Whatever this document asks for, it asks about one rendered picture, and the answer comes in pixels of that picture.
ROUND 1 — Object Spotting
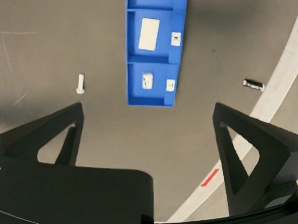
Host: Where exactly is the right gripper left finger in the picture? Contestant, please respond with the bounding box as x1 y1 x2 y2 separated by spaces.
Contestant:
0 102 84 166

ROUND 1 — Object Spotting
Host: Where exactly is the blue bin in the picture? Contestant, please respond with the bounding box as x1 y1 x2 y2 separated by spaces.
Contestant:
126 0 186 107

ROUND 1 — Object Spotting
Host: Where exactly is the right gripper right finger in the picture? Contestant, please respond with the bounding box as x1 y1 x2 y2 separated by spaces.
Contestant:
212 102 298 216

